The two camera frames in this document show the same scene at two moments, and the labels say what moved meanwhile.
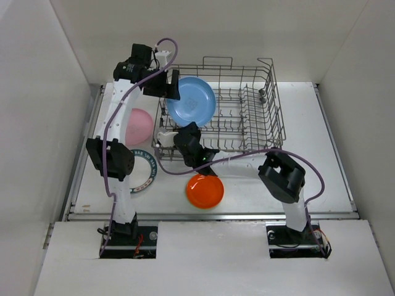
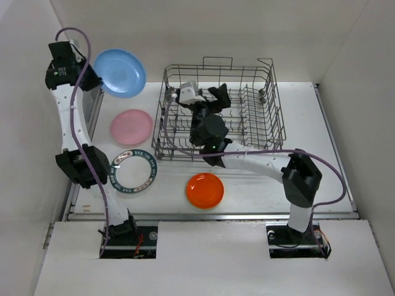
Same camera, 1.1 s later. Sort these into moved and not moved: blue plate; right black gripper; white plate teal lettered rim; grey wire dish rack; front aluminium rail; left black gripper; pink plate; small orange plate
Moved: left black gripper; blue plate; right black gripper
Not moved: pink plate; front aluminium rail; small orange plate; white plate teal lettered rim; grey wire dish rack
